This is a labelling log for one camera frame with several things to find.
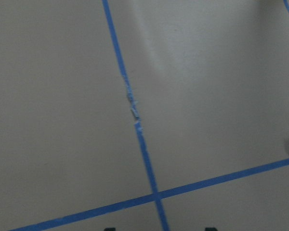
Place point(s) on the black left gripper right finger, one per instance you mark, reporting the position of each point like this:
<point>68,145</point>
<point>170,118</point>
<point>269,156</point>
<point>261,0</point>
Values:
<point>210,229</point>

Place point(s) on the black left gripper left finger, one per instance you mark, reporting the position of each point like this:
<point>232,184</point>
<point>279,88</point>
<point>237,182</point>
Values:
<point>110,229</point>

